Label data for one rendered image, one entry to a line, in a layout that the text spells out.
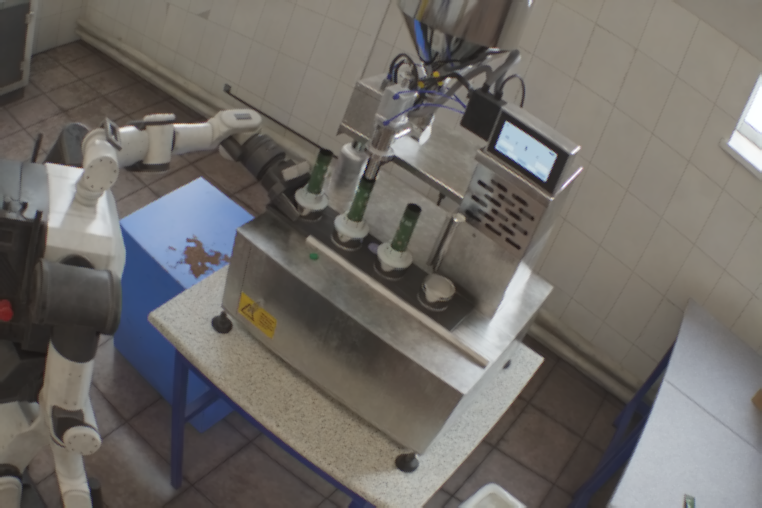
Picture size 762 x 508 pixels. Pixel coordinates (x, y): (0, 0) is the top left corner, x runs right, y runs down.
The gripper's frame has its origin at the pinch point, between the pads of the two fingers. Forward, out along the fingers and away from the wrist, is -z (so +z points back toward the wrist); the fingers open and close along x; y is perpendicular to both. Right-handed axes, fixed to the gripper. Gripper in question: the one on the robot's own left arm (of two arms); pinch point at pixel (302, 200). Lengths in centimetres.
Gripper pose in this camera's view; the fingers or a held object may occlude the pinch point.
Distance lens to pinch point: 158.7
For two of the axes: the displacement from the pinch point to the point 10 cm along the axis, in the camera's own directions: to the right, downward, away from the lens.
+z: -6.8, -7.2, 1.4
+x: -5.5, 3.8, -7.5
